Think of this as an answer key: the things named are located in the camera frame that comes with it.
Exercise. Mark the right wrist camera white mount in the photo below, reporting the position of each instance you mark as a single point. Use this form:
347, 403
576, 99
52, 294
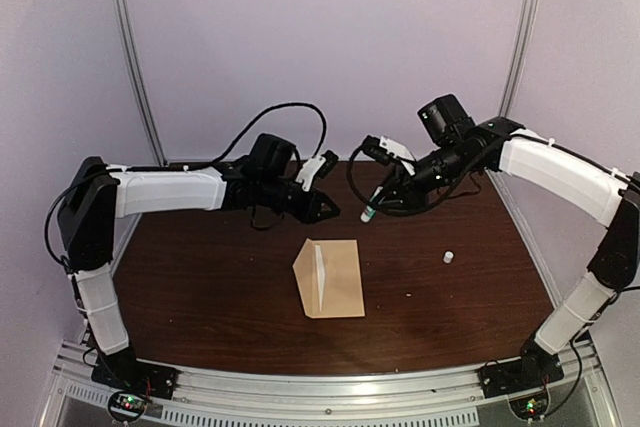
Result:
385, 150

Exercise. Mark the green white glue stick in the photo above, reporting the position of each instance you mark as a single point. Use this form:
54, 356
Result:
369, 211

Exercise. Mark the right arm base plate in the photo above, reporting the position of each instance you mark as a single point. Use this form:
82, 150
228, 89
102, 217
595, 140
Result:
524, 382

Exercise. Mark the white paper letter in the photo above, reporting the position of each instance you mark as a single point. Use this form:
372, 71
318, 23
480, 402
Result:
320, 274

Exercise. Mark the white glue stick cap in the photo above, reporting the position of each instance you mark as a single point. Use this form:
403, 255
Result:
448, 257

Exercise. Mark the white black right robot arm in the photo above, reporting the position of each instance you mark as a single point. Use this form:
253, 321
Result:
572, 187

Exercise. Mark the aluminium corner post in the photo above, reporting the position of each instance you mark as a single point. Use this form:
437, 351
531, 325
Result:
524, 32
134, 70

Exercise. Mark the aluminium front frame rail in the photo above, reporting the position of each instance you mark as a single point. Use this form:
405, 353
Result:
201, 397

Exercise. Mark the right aluminium corner post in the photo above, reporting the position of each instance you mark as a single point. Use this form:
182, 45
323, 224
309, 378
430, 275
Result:
524, 32

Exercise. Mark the left aluminium corner post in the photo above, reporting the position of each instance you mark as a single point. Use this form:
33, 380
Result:
134, 70

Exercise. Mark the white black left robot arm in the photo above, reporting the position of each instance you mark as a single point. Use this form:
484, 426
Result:
270, 176

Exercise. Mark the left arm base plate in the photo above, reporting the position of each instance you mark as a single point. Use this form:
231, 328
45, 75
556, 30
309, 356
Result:
137, 394

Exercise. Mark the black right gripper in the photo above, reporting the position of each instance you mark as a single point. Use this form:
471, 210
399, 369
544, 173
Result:
405, 190

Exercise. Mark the tan paper envelope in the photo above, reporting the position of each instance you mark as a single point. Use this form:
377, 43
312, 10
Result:
343, 296

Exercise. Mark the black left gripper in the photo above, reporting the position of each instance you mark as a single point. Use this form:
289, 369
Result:
310, 213

